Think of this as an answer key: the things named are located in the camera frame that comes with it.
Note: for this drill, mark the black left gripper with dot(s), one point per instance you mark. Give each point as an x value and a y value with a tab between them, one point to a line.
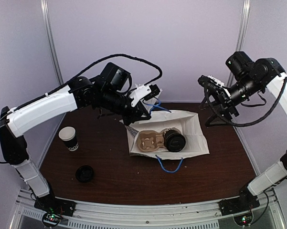
136	114

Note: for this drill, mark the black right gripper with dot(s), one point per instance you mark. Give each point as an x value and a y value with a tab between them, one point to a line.
222	98

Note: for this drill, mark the brown cardboard cup carrier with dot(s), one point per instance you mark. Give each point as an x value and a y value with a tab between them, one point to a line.
150	141

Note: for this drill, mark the blue checkered paper bag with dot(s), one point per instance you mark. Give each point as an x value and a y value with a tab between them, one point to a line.
186	122

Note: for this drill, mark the black paper cups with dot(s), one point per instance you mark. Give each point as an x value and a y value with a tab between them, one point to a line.
68	136

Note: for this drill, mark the black plastic cup lid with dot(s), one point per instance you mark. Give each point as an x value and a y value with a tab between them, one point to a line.
176	144

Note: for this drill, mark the black paper coffee cup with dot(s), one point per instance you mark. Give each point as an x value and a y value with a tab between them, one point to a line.
169	134

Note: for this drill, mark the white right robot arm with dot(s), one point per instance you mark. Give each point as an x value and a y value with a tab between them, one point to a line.
252	77

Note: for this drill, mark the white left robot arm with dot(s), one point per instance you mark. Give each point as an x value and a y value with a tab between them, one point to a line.
77	94

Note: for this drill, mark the remaining black lids stack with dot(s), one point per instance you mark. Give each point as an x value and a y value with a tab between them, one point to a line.
84	174

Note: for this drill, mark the white right camera bracket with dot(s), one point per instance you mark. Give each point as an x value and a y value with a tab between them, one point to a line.
220	84

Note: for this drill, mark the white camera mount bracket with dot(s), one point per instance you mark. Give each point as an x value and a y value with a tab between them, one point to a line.
144	92

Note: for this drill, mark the right aluminium frame post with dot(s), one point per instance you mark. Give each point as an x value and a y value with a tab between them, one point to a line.
245	15

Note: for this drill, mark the aluminium frame post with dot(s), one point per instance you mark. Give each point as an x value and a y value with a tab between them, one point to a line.
47	22
245	15

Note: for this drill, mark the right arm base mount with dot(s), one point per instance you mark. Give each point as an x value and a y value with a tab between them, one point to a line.
240	207

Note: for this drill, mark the aluminium front rail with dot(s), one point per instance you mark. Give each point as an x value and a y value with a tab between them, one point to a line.
201	215

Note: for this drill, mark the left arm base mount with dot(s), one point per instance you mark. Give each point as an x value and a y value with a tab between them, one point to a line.
55	215

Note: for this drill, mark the left aluminium frame post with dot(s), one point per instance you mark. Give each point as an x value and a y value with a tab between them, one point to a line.
47	22

